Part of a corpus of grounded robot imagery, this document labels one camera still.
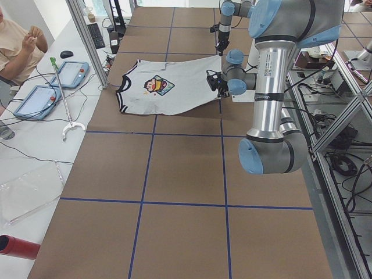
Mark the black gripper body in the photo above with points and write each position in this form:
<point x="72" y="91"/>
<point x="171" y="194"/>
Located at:
<point x="223" y="93"/>
<point x="223" y="37"/>

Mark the grey cartoon print t-shirt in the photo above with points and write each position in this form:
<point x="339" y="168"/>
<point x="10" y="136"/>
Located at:
<point x="167" y="88"/>

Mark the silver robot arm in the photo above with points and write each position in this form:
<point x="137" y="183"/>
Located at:
<point x="279" y="29"/>
<point x="229" y="9"/>

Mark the black keyboard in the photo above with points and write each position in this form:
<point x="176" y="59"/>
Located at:
<point x="96" y="35"/>

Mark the upper blue teach pendant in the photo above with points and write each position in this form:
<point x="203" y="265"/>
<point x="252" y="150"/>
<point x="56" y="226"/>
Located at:
<point x="72" y="73"/>

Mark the blue teach pendant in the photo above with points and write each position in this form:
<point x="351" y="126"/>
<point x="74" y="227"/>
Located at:
<point x="38" y="103"/>
<point x="72" y="73"/>

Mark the metal reacher grabber tool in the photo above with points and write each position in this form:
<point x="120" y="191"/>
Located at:
<point x="72" y="124"/>

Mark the black computer mouse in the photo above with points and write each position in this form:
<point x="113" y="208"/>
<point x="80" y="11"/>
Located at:
<point x="66" y="54"/>

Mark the lower blue teach pendant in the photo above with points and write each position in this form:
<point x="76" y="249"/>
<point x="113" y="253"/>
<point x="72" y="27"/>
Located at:
<point x="38" y="103"/>

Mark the seated person beige shirt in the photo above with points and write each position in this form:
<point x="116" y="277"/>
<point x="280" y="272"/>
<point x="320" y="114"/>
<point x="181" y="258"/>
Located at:
<point x="21" y="50"/>

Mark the clear plastic bag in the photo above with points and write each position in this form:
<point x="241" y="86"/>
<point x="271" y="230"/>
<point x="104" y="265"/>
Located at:
<point x="29" y="193"/>

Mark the red bottle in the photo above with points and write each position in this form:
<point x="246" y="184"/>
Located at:
<point x="17" y="247"/>

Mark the aluminium frame structure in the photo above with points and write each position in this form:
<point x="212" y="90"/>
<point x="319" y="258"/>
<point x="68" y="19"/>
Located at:
<point x="333" y="107"/>

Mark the aluminium frame post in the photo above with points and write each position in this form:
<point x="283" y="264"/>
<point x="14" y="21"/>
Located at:
<point x="81" y="26"/>

